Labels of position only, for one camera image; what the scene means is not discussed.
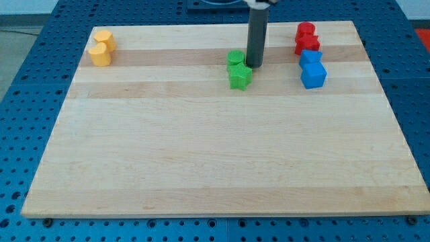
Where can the green circle block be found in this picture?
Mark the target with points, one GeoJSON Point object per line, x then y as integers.
{"type": "Point", "coordinates": [234, 57]}

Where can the blue triangle block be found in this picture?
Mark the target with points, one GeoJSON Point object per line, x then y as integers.
{"type": "Point", "coordinates": [309, 56]}

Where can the red star block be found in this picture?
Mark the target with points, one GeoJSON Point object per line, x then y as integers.
{"type": "Point", "coordinates": [307, 42]}

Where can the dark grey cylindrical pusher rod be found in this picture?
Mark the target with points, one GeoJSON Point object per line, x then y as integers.
{"type": "Point", "coordinates": [257, 26]}

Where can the yellow hexagon block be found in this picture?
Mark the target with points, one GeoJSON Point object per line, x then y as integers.
{"type": "Point", "coordinates": [107, 38]}

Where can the blue cube block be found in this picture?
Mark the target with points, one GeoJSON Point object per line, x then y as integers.
{"type": "Point", "coordinates": [313, 75]}

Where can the red circle block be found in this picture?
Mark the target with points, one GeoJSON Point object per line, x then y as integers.
{"type": "Point", "coordinates": [303, 29]}

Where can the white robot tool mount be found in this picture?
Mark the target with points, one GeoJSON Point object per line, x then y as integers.
{"type": "Point", "coordinates": [260, 3]}

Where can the green star block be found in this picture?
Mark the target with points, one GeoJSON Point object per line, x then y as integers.
{"type": "Point", "coordinates": [240, 76]}

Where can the yellow heart block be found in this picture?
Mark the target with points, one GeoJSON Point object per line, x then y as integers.
{"type": "Point", "coordinates": [100, 55]}

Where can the light wooden board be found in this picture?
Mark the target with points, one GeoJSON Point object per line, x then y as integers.
{"type": "Point", "coordinates": [159, 133]}

